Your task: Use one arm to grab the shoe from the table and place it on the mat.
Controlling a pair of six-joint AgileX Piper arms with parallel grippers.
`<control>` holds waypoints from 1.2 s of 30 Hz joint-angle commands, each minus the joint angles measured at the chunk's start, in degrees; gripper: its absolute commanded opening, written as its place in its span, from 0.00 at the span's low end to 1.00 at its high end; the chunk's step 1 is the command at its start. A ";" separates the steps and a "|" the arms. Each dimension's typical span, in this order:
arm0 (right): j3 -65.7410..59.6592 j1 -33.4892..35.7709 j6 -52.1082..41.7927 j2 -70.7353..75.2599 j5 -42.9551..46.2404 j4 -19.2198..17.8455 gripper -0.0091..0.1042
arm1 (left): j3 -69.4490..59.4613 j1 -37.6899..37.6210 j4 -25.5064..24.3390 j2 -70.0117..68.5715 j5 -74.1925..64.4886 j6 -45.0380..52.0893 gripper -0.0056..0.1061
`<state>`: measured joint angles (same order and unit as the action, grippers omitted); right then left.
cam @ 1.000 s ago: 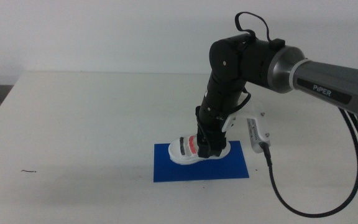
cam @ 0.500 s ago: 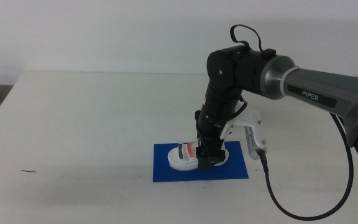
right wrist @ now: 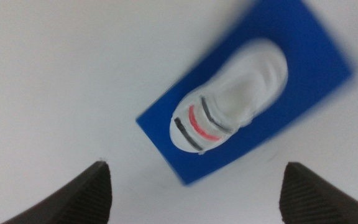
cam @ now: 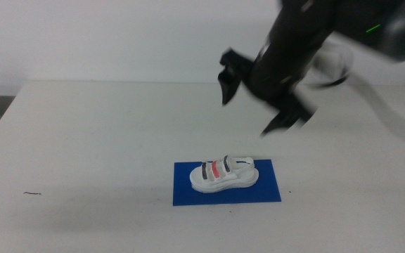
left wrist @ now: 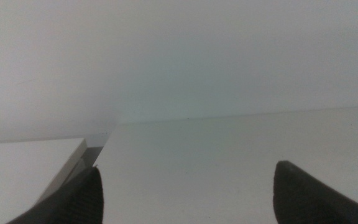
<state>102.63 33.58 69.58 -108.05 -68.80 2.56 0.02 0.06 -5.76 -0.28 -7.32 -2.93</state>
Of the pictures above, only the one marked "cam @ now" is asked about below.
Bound white sandal with coloured straps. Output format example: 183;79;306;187
188;155;260;195

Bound blue rectangular mat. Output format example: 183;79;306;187
172;159;282;207

